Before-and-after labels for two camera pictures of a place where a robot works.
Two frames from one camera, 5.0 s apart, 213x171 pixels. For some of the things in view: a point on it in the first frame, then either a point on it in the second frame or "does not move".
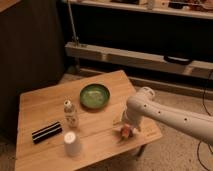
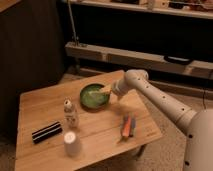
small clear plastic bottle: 70,114 does not move
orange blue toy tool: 126,131 does not move
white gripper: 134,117 -> 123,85
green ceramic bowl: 95,96 does not move
